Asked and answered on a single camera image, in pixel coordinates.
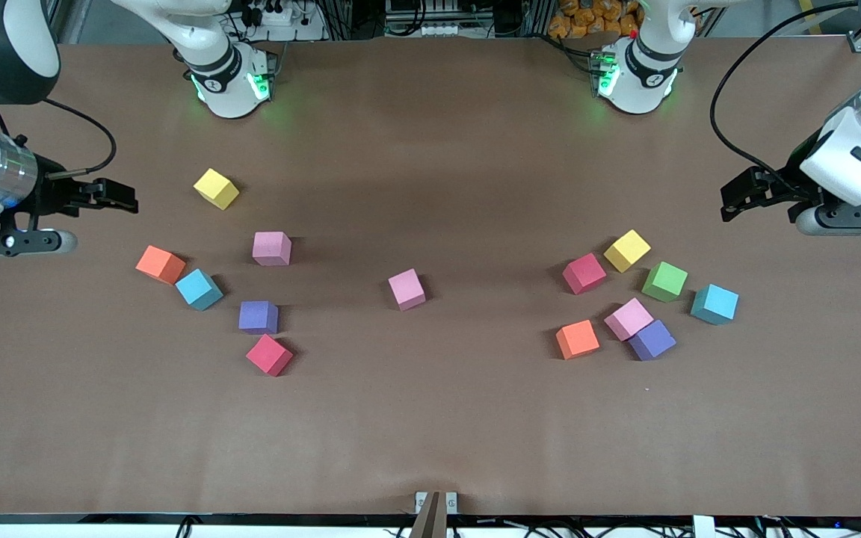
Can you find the green foam cube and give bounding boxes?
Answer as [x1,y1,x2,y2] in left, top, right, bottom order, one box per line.
[641,261,689,303]

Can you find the yellow foam cube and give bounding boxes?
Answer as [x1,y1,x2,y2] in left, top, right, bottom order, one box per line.
[193,167,241,211]
[603,229,652,273]

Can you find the slim white power strip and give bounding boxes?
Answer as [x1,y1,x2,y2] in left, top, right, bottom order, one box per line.
[399,21,461,38]

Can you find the orange foam cube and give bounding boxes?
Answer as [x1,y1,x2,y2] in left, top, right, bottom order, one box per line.
[135,245,187,285]
[555,319,601,361]

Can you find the purple foam cube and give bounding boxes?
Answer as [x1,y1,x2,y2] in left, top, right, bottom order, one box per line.
[238,300,280,335]
[628,319,677,362]

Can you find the pink foam cube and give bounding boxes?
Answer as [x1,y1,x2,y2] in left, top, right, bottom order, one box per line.
[252,231,293,268]
[388,268,428,312]
[603,297,655,342]

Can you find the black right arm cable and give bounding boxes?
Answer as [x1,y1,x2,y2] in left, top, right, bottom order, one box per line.
[0,97,117,180]

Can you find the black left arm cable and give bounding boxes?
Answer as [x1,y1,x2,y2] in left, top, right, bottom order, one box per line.
[709,0,861,197]

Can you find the white power strip with plugs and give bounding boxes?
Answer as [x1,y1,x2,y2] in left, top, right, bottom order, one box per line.
[232,0,327,42]

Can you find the small metal bracket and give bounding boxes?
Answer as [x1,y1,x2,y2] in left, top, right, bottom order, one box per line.
[415,491,458,515]

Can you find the red foam cube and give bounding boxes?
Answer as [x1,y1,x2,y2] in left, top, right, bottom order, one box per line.
[245,333,295,377]
[561,253,608,295]

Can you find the brown wooden stick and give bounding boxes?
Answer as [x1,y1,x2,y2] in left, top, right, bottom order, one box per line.
[410,491,448,538]

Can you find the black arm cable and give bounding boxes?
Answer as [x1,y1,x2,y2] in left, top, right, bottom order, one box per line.
[0,97,117,180]
[709,0,861,197]

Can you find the brown paper table cover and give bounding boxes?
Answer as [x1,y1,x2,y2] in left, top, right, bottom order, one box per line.
[0,36,861,518]

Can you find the bag of orange items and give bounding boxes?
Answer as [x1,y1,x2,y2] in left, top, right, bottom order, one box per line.
[548,0,644,40]

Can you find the teal foam cube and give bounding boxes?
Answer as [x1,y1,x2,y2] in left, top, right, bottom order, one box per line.
[690,283,740,326]
[175,268,225,312]

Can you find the black cable bundle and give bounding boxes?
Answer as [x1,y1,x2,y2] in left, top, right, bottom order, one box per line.
[756,502,861,538]

